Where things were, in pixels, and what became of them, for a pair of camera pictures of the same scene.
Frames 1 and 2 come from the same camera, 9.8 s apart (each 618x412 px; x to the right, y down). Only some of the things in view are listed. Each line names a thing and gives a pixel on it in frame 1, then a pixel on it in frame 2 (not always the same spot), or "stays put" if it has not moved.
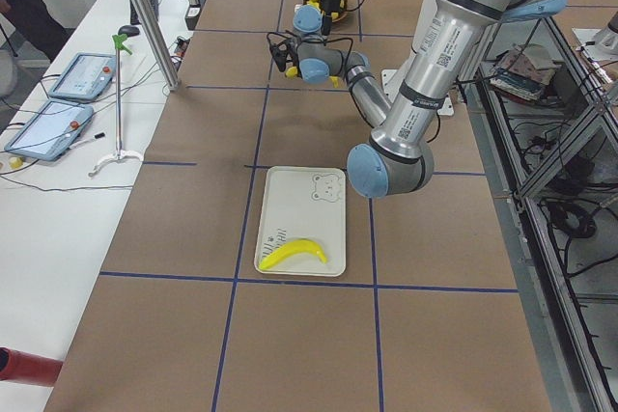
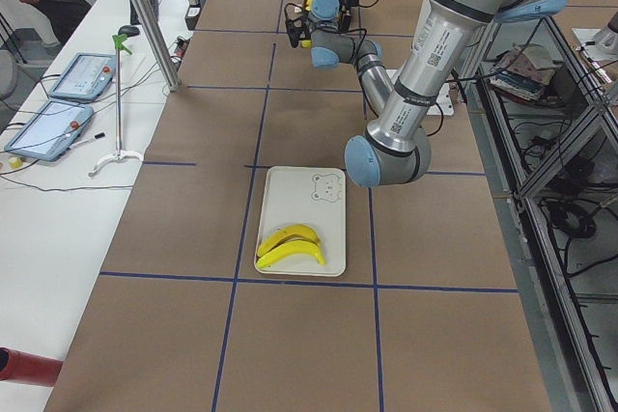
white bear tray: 304,203 stays put
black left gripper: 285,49 → 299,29
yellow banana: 294,72 → 296,231
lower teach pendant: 48,133 stays put
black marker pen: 97,136 stays put
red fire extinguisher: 27,368 stays put
